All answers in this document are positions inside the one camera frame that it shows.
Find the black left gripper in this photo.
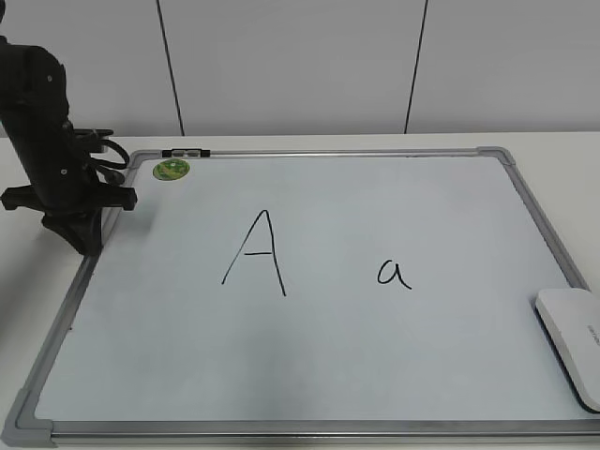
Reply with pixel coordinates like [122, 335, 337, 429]
[2, 119, 137, 256]

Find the white whiteboard eraser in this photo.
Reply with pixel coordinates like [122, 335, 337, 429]
[534, 288, 599, 413]

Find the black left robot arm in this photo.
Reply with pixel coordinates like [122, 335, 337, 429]
[1, 40, 137, 256]

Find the green round magnet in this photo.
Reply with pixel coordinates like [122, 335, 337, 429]
[153, 158, 190, 181]

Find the black silver board clip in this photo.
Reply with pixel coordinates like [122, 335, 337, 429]
[161, 148, 211, 158]

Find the white magnetic whiteboard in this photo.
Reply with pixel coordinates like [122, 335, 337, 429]
[2, 147, 599, 447]

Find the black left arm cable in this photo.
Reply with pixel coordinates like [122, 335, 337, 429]
[74, 128, 130, 187]

